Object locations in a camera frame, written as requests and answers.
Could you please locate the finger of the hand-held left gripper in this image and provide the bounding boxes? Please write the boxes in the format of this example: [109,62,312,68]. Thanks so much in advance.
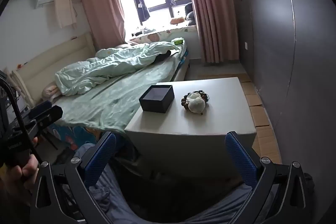
[35,105,64,132]
[28,101,52,120]

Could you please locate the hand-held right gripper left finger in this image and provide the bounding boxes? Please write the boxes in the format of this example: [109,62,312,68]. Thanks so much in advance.
[30,131,117,224]

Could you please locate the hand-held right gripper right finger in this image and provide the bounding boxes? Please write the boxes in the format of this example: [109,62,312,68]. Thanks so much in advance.
[225,131,313,224]

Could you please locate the white pouch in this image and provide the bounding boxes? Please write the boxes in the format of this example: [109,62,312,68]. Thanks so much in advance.
[187,92,206,113]

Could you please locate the pile of mixed jewelry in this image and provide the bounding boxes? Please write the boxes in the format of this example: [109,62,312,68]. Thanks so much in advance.
[181,91,210,115]

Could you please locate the black jewelry box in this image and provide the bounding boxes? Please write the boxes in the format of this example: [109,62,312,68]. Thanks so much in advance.
[139,85,175,113]

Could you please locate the person's left hand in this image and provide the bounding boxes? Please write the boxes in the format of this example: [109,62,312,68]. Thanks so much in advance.
[0,136,40,207]

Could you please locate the pink pillow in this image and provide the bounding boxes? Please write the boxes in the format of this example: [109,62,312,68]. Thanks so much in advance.
[43,83,63,102]

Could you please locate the cartoon printed bedsheet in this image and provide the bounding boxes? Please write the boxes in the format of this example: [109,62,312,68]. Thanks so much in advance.
[49,123,98,151]

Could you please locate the person's grey trousers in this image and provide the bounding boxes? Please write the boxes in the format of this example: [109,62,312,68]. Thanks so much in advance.
[51,144,265,224]

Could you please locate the white low table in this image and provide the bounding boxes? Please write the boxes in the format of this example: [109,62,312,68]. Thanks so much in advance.
[124,77,258,180]

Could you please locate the flattened cardboard sheets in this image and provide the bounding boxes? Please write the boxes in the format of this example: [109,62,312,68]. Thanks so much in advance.
[198,73,282,164]

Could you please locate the cream upholstered bed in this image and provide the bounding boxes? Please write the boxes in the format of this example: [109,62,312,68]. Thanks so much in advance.
[10,32,191,151]

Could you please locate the bed with green blanket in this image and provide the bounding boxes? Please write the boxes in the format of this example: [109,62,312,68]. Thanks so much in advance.
[51,52,185,134]

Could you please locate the light green duvet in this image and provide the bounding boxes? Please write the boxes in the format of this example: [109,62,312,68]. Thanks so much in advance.
[54,41,184,96]

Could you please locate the beige hanging garment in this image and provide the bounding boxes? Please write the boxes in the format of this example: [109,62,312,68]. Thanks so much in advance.
[51,0,77,29]

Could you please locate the black cloth item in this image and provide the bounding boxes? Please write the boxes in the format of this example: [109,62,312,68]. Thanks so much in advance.
[156,49,172,62]

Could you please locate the pink curtain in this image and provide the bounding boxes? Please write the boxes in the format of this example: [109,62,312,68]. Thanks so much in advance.
[179,0,240,64]
[78,0,126,50]

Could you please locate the printed windowsill cushion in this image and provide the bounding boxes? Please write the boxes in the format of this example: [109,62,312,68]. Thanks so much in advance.
[128,25,197,43]

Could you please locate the dark blue pillows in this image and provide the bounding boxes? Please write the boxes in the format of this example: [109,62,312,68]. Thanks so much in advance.
[184,3,197,22]

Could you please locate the black braided cable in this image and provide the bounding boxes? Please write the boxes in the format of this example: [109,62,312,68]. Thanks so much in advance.
[0,79,40,163]

